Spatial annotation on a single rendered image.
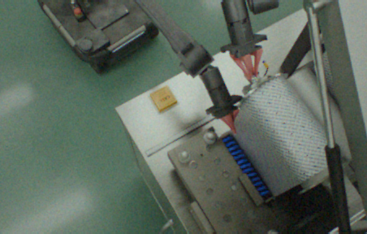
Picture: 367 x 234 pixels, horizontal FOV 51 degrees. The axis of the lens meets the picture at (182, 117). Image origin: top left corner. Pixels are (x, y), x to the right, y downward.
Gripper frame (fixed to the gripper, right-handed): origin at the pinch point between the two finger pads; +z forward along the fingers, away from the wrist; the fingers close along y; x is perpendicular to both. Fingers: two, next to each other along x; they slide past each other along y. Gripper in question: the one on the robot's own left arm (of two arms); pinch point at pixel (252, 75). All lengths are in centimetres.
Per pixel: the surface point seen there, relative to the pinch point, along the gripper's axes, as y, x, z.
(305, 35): -28.7, -12.8, 0.0
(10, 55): 56, -179, -12
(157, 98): 14.5, -39.6, 7.8
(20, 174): 76, -136, 46
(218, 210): 17.9, -5.5, 34.5
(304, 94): -11.4, 4.1, 9.3
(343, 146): -12.0, 14.1, 22.0
